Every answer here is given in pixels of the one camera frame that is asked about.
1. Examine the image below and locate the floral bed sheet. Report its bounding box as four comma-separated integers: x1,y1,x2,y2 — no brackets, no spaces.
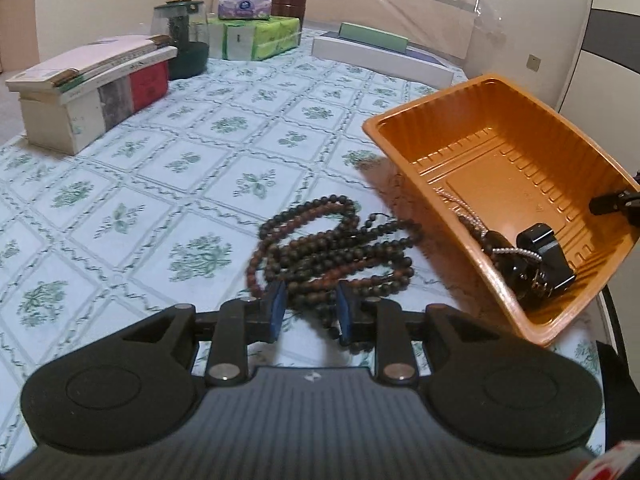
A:
0,15,616,466

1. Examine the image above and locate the white and grey wardrobe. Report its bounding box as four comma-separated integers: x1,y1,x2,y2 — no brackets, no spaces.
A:
555,0,640,186

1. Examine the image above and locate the dark green glass jar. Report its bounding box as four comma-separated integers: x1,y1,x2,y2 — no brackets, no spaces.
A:
150,0,211,81

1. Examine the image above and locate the long brown bead necklace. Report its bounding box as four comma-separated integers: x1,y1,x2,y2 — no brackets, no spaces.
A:
245,195,421,348

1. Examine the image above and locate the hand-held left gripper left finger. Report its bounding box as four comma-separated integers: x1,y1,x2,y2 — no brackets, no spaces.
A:
120,280,287,388

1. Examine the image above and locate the green edged book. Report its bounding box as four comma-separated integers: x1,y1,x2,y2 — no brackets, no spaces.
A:
50,46,178,97

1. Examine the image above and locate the green tissue pack bundle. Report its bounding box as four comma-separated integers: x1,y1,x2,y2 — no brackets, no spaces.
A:
207,15,302,61

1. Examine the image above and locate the orange plastic tray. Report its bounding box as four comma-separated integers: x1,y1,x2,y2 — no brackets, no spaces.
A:
362,74,640,348

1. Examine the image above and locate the white pearl necklace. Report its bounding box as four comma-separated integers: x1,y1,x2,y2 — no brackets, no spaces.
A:
435,187,543,263

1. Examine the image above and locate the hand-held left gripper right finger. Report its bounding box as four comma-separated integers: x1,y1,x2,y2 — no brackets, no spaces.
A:
336,282,501,388

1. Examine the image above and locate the long green box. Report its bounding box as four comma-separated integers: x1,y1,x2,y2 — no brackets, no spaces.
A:
338,22,408,54

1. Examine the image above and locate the pale cover book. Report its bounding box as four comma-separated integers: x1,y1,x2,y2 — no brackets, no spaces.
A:
5,35,171,93

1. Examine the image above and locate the long white and blue box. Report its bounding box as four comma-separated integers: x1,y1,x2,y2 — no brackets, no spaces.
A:
311,32,456,88

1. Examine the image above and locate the white and red box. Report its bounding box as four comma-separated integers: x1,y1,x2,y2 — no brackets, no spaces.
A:
20,57,171,156

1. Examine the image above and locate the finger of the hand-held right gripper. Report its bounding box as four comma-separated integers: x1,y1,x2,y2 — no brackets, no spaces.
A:
589,187,640,217

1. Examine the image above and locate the dark bead bracelet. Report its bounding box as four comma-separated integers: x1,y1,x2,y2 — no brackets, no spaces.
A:
467,215,506,261

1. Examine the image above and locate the purple tissue pack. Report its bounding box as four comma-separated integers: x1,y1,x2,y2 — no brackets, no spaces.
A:
217,0,273,22

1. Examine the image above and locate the black strap wristwatch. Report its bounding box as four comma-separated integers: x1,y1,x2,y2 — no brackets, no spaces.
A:
490,250,548,307

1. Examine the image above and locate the clear plastic film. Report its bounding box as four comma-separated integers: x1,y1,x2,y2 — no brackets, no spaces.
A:
220,0,506,66

